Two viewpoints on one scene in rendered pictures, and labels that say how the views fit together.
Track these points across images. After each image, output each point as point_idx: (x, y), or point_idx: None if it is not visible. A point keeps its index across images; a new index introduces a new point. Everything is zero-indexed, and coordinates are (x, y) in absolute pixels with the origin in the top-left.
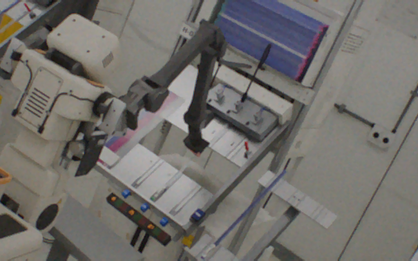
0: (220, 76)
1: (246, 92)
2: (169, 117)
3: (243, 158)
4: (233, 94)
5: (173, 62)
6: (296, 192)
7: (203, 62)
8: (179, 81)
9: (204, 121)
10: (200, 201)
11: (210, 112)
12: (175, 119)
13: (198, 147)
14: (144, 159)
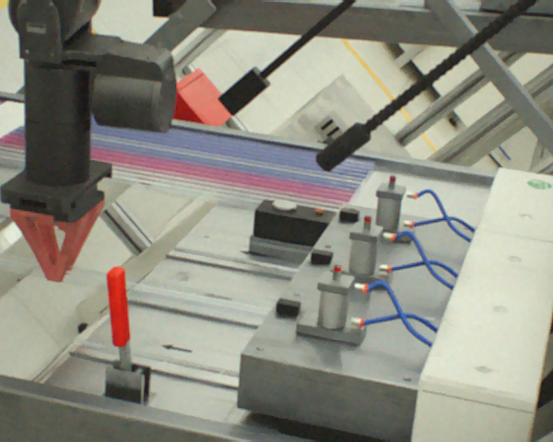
0: (500, 205)
1: (364, 123)
2: (229, 209)
3: (99, 389)
4: (437, 259)
5: None
6: None
7: None
8: (430, 204)
9: (55, 19)
10: None
11: (153, 61)
12: (226, 218)
13: (26, 182)
14: None
